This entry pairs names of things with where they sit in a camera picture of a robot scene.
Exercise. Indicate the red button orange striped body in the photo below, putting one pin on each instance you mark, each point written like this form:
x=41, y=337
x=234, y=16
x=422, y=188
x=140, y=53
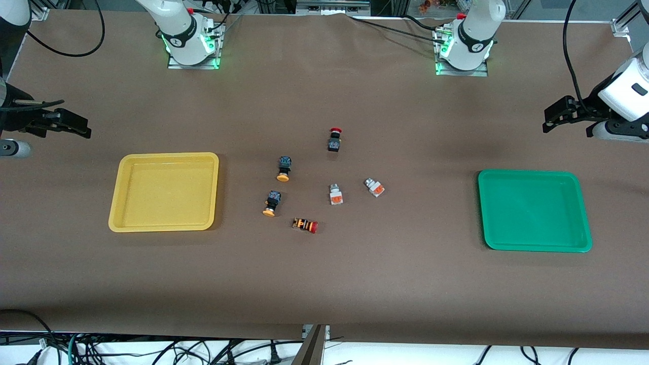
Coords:
x=305, y=225

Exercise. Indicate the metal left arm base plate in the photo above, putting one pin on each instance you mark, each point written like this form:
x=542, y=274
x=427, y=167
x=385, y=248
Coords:
x=481, y=72

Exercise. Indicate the green plastic tray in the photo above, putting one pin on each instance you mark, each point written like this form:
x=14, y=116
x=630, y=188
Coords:
x=535, y=213

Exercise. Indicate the brown table leg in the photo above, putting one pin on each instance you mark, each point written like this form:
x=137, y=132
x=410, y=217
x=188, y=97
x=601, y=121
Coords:
x=312, y=350

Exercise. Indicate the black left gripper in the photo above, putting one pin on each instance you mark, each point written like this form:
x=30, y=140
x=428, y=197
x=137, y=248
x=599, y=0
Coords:
x=588, y=108

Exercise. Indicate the green button white orange body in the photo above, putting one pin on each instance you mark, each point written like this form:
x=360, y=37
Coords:
x=335, y=195
x=374, y=188

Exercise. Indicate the brown table cover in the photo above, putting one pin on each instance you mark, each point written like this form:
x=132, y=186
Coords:
x=324, y=284

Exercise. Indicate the red button black body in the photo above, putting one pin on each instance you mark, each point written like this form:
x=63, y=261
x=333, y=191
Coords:
x=334, y=141

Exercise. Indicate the yellow mushroom push button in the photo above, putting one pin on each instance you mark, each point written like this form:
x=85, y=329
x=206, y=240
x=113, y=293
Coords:
x=272, y=204
x=284, y=170

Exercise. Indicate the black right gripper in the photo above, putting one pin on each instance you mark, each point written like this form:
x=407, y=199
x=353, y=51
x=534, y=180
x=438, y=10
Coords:
x=15, y=118

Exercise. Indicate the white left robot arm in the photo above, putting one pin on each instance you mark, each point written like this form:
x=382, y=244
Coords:
x=474, y=35

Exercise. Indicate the aluminium corner profile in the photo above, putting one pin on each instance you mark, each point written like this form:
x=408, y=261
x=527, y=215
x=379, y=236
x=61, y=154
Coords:
x=39, y=10
x=623, y=26

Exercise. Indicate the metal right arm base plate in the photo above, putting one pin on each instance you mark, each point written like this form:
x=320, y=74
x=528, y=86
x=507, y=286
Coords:
x=175, y=65

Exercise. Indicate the yellow plastic tray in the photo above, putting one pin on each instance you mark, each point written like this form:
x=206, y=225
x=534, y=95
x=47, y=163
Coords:
x=165, y=195

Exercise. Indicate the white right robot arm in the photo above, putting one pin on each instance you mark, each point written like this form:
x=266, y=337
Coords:
x=182, y=35

